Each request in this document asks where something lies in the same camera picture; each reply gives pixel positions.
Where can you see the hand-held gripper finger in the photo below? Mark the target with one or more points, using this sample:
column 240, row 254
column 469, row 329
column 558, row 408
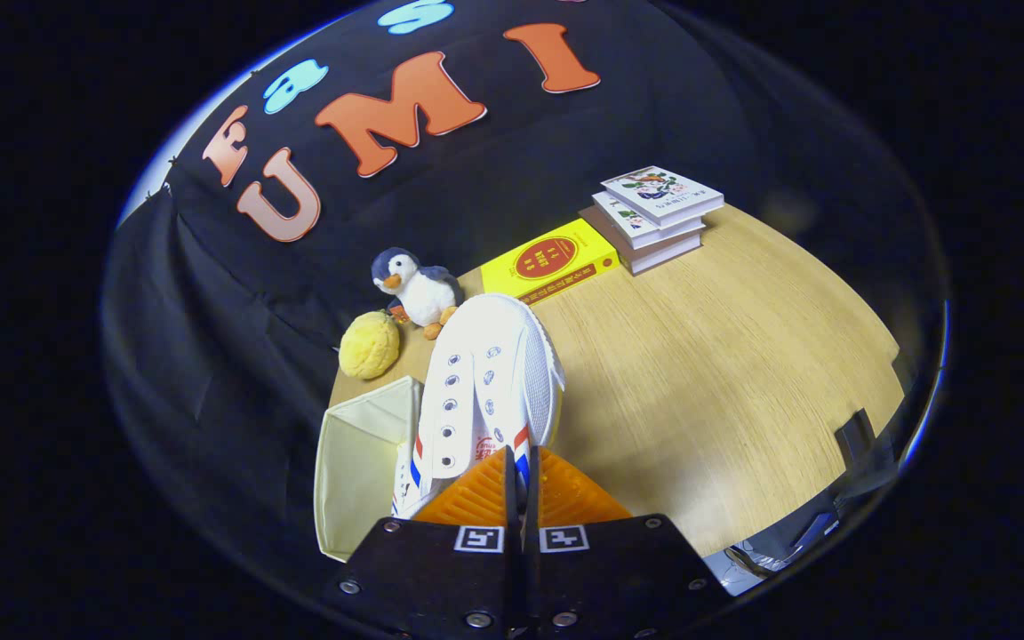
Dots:
column 532, row 520
column 510, row 520

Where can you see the white canvas shoe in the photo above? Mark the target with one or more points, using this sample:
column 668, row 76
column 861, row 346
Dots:
column 405, row 489
column 494, row 373

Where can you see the beige fabric storage box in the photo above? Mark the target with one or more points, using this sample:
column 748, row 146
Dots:
column 361, row 462

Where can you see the yellow plush ball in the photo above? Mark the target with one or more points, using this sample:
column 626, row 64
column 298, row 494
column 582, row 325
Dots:
column 370, row 347

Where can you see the penguin plush toy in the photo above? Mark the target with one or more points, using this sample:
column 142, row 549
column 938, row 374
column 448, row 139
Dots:
column 423, row 293

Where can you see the yellow book with red circle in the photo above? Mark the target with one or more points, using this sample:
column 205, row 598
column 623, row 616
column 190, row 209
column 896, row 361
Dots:
column 548, row 260

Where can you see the white cover book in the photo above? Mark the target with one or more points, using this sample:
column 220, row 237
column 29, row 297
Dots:
column 632, row 227

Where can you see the floral cover book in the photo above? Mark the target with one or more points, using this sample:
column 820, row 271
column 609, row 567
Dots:
column 659, row 191

